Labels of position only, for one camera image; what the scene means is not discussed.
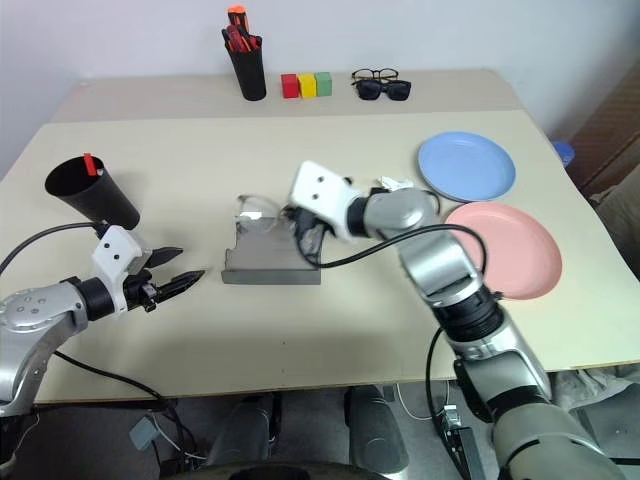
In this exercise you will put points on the green wooden block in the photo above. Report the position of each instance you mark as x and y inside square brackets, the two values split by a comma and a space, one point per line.
[324, 84]

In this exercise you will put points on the orange capped marker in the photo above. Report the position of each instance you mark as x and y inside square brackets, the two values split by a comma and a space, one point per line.
[236, 14]

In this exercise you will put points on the brown wooden cabinet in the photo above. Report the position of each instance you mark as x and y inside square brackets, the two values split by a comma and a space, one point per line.
[607, 135]

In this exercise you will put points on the yellow wooden block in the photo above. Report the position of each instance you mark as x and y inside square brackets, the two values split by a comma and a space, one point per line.
[308, 86]

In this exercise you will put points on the grey power plug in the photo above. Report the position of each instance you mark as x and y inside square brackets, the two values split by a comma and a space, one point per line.
[143, 433]

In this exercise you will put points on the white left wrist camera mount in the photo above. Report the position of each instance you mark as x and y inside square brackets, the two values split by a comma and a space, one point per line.
[116, 250]

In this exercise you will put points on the pink plate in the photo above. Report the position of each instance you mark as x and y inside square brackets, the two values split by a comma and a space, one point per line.
[520, 250]

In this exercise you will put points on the grey metal tray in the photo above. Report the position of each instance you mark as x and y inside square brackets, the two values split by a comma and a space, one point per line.
[270, 262]

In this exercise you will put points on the black sunglasses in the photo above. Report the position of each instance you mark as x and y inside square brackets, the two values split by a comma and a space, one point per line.
[382, 91]

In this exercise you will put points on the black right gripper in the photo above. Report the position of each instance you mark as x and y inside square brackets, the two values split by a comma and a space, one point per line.
[312, 225]

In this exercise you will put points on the black frame glasses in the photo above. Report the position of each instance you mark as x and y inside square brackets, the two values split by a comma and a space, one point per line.
[361, 74]

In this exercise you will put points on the black metal bracket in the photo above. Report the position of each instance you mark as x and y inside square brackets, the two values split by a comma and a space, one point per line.
[462, 440]

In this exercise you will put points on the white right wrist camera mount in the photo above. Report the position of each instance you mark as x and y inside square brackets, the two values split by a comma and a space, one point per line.
[320, 197]

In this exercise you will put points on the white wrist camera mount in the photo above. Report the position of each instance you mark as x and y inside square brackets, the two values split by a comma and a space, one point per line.
[320, 197]
[116, 250]

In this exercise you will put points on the clear plastic sheet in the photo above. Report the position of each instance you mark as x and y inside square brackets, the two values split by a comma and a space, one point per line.
[600, 395]

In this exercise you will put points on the white crumpled tag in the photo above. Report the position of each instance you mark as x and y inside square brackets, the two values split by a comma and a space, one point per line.
[392, 183]

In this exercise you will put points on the black tapered cup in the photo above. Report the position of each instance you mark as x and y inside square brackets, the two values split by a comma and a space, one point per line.
[102, 200]

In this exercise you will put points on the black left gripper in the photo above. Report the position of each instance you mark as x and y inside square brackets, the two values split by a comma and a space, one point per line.
[140, 292]

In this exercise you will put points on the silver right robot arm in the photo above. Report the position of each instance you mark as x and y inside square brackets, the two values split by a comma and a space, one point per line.
[450, 270]

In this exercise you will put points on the red wooden block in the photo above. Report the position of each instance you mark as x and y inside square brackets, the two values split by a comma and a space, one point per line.
[289, 86]

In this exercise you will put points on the blue plate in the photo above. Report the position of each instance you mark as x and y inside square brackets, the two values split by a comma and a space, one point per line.
[465, 165]

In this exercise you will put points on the clear frame glasses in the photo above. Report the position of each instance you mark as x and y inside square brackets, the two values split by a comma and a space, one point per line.
[256, 198]

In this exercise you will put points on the blue round lid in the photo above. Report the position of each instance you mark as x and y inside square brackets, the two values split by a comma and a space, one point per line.
[563, 152]

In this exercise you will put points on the dark rounded grey shape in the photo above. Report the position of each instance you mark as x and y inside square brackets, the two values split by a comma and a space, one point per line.
[240, 432]
[375, 430]

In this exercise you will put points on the grey cloth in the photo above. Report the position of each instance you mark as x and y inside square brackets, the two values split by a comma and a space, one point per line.
[620, 225]

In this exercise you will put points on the black tall pen holder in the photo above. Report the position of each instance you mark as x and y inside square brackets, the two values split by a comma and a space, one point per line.
[248, 75]

